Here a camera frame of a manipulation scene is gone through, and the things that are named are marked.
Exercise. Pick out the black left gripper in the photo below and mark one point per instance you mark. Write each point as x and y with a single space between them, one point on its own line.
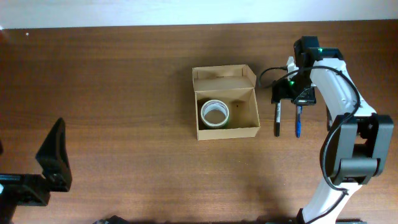
45 182

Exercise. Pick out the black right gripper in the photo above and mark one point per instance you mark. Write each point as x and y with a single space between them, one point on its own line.
292 97

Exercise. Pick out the black and white sharpie marker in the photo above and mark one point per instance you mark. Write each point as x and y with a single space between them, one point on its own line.
277 119

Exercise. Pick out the brown cardboard box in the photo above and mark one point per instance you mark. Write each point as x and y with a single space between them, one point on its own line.
235 86

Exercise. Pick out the cream masking tape roll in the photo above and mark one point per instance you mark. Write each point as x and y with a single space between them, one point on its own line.
213 105

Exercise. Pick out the green tape roll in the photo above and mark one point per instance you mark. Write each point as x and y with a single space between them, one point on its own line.
216 119

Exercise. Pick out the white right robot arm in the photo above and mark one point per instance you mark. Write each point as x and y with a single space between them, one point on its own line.
358 139

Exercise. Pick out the dark object at table edge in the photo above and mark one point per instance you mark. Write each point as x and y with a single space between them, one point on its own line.
112 220

